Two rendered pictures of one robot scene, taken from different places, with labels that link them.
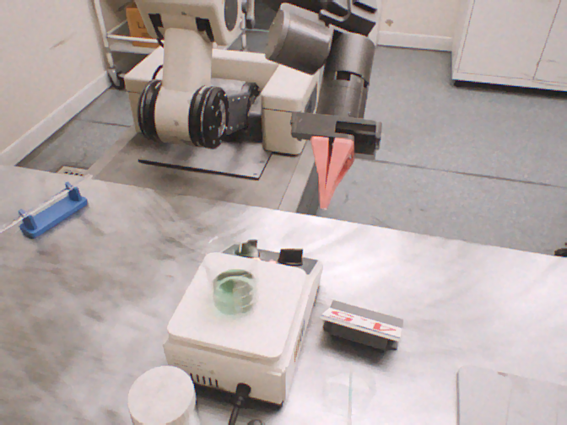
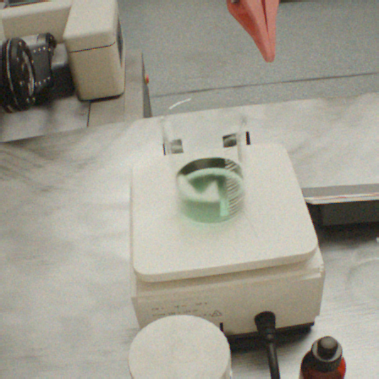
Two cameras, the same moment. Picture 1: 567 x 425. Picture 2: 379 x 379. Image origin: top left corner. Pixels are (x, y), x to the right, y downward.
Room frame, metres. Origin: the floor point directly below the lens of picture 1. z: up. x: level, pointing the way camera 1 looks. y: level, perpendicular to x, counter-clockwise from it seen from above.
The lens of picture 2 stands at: (0.07, 0.13, 1.09)
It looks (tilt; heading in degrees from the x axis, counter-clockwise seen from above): 41 degrees down; 346
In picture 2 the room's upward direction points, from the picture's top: 8 degrees counter-clockwise
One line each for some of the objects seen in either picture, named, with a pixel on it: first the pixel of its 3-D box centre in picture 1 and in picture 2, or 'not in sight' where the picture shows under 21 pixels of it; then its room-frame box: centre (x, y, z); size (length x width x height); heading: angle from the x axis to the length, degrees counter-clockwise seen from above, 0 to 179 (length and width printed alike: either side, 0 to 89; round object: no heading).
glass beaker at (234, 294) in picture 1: (230, 277); (205, 164); (0.33, 0.05, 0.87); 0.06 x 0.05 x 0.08; 118
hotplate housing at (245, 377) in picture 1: (250, 309); (217, 223); (0.36, 0.04, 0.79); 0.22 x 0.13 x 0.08; 165
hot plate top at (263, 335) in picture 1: (240, 301); (217, 205); (0.34, 0.05, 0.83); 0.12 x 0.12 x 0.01; 75
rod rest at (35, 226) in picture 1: (52, 207); not in sight; (0.57, 0.35, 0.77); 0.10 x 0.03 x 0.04; 147
